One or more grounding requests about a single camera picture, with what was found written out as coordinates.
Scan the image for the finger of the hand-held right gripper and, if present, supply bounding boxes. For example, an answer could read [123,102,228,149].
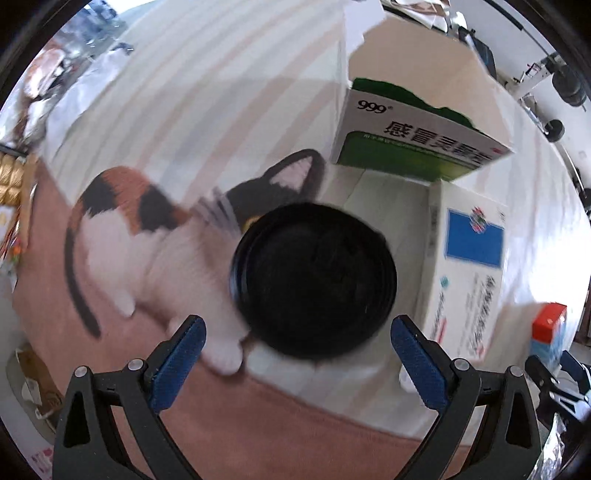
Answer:
[561,351,591,393]
[524,353,591,408]

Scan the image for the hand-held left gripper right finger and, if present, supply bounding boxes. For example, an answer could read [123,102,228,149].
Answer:
[390,315,542,480]

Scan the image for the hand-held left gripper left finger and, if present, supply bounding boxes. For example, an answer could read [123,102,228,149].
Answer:
[53,315,207,480]

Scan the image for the small black pan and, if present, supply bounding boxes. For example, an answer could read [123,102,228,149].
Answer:
[229,203,398,361]

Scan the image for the small red blue box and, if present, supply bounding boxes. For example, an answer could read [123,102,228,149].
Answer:
[531,302,568,358]

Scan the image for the white blue medicine box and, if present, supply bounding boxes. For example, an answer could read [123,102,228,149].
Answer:
[413,182,511,365]

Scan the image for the cardboard box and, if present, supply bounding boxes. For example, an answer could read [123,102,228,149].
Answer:
[7,344,63,421]

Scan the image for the pink patterned cloth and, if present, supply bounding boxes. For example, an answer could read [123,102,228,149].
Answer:
[28,445,58,480]

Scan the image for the green white medicine box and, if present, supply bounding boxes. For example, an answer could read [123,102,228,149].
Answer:
[330,0,515,183]

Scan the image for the golden textured bottle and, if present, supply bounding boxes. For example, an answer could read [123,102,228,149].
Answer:
[0,154,29,206]

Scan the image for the cat printed tablecloth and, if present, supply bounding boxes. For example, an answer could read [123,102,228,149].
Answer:
[11,0,591,480]

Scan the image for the white plastic bag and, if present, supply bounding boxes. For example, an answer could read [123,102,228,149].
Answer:
[46,46,134,148]

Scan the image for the barbell rack with weights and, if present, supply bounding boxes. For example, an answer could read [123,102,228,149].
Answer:
[505,51,589,109]

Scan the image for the black bench pad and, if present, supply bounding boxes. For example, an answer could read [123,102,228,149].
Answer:
[466,30,498,79]

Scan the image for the brown white snack packet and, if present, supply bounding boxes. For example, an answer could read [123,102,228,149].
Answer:
[23,46,65,100]

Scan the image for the white cloth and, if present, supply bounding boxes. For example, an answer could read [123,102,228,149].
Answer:
[385,0,462,33]

